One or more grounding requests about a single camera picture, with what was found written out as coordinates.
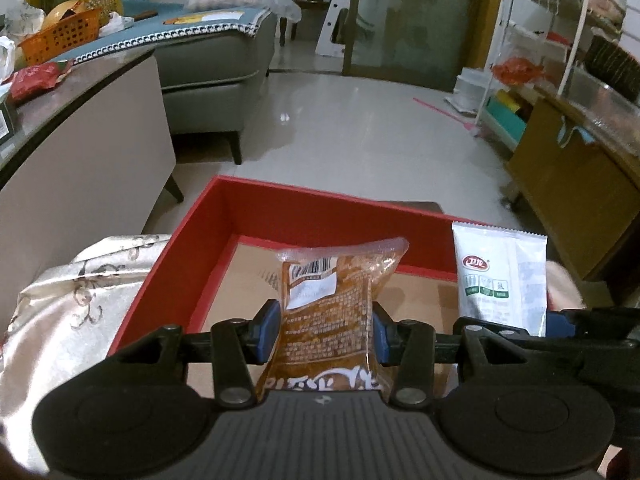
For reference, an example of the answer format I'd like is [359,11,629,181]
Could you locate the brown snack packet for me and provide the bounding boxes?
[256,237,409,399]

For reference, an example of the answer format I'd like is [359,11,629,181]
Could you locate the white large snack bag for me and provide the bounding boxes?
[451,222,548,337]

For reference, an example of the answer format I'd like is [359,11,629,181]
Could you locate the red cardboard box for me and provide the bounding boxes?
[113,177,459,349]

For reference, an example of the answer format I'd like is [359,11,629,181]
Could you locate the brown wooden cabinet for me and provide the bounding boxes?
[506,87,639,281]

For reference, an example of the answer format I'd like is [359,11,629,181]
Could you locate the floral satin tablecloth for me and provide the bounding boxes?
[1,234,170,474]

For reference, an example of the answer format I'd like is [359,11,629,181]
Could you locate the beige side cabinet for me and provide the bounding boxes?
[1,48,176,326]

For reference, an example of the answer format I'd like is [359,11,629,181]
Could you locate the grey sofa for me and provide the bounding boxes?
[154,6,277,165]

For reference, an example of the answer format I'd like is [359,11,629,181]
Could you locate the dark green box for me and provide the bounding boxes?
[0,99,20,144]

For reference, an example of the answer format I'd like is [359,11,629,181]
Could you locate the blue sofa cover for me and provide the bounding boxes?
[53,0,271,64]

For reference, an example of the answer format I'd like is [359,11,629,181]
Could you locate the red snack bag on cabinet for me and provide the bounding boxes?
[10,61,73,105]

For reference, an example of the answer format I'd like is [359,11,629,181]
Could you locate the orange plastic basket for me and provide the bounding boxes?
[20,9,101,66]

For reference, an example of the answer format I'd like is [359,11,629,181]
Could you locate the white plastic bag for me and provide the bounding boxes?
[0,0,46,82]

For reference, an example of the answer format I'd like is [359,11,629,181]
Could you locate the white wire shelf rack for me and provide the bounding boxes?
[475,0,626,151]

